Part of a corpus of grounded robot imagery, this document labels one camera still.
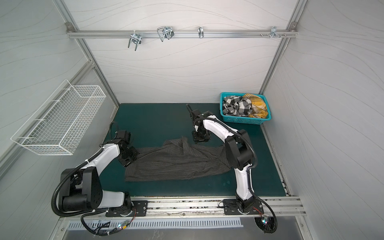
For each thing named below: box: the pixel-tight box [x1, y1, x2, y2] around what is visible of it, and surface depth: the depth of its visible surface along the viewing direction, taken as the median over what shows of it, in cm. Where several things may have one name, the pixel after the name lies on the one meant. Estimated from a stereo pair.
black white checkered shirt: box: [222, 95, 252, 117], surface depth 109 cm
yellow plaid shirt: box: [243, 93, 269, 119], surface depth 106 cm
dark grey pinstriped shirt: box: [124, 136, 232, 182], surface depth 89 cm
